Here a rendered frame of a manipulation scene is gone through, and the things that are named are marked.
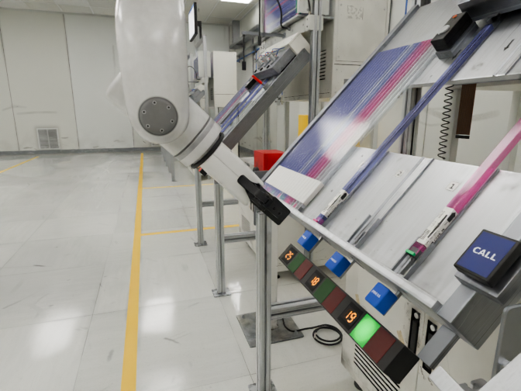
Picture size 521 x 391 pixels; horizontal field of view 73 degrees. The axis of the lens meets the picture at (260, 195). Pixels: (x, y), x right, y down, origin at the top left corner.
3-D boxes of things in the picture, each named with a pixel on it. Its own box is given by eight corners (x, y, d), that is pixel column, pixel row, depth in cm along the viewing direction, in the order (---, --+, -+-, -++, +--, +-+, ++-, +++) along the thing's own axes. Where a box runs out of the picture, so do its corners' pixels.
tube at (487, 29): (320, 226, 65) (316, 223, 65) (317, 224, 67) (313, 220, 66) (494, 28, 67) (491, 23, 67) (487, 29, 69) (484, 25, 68)
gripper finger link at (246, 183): (227, 173, 57) (250, 193, 60) (241, 183, 50) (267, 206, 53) (232, 167, 57) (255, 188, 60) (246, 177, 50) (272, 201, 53)
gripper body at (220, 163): (183, 158, 61) (229, 198, 65) (190, 167, 51) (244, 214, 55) (212, 126, 61) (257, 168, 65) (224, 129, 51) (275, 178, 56)
